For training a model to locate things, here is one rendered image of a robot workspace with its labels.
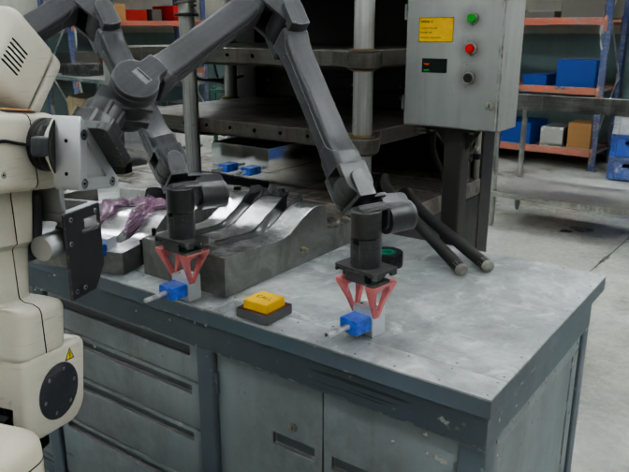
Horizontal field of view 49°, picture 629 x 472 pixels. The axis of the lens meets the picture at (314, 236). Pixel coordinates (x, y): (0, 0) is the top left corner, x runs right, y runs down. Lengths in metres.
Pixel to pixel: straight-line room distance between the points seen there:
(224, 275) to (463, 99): 0.93
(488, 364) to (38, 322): 0.77
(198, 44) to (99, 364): 0.96
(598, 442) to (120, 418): 1.59
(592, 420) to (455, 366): 1.58
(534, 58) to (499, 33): 6.18
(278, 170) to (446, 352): 1.32
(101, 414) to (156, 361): 0.33
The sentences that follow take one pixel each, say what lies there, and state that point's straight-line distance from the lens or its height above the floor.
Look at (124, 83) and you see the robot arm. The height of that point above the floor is 1.27.
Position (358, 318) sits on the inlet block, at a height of 0.84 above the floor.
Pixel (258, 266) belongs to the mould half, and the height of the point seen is 0.84.
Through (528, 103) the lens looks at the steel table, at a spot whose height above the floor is 0.88.
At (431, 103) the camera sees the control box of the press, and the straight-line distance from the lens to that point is 2.10.
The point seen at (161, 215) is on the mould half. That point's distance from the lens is 1.80.
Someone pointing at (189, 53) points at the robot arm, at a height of 1.31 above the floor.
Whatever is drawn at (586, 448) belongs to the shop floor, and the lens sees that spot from 2.59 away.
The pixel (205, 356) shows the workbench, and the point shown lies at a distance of 1.57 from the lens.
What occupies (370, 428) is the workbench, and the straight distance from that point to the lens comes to 1.36.
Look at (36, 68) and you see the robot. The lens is 1.25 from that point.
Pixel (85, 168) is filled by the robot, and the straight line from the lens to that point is 1.11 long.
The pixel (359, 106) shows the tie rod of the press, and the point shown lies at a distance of 2.07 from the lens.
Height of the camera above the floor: 1.35
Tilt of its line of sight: 17 degrees down
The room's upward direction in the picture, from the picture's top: straight up
